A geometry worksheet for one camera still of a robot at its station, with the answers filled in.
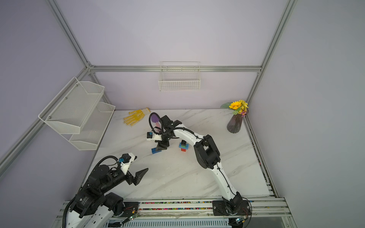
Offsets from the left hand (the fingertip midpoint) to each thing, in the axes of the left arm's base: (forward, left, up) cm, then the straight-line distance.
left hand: (140, 165), depth 71 cm
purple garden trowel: (+49, +3, -20) cm, 53 cm away
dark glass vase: (+35, -59, -11) cm, 69 cm away
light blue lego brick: (+17, -24, -13) cm, 32 cm away
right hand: (+20, -5, -13) cm, 24 cm away
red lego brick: (+18, -21, -16) cm, 32 cm away
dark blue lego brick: (+17, -1, -15) cm, 23 cm away
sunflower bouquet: (+35, -57, +7) cm, 68 cm away
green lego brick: (+17, -21, -11) cm, 30 cm away
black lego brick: (+19, -22, -9) cm, 30 cm away
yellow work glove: (+49, +19, -16) cm, 55 cm away
